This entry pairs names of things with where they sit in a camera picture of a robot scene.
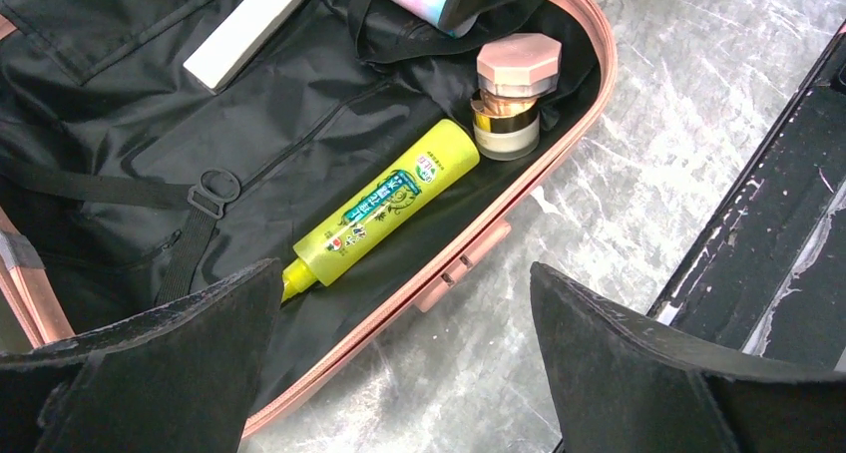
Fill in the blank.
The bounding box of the pink hexagonal lid jar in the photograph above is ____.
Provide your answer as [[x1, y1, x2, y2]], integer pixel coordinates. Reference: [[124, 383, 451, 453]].
[[471, 33, 562, 162]]

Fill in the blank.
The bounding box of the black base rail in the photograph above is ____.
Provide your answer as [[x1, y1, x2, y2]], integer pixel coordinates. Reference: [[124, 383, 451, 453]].
[[643, 31, 845, 377]]

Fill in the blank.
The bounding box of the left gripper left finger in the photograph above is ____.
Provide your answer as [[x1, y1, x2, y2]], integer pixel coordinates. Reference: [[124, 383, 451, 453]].
[[1, 259, 281, 452]]

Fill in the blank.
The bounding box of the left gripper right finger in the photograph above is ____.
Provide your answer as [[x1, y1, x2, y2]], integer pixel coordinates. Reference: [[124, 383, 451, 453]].
[[530, 262, 845, 452]]

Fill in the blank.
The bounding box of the green yellow bottle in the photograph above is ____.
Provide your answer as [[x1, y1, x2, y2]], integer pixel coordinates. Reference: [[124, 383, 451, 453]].
[[281, 119, 480, 302]]

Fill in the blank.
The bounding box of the pink hard-shell suitcase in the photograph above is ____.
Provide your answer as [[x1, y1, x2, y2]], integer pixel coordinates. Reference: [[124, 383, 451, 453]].
[[1, 0, 617, 438]]

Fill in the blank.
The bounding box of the white cosmetic box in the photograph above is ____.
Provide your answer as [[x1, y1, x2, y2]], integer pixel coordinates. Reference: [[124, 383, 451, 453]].
[[183, 0, 304, 93]]

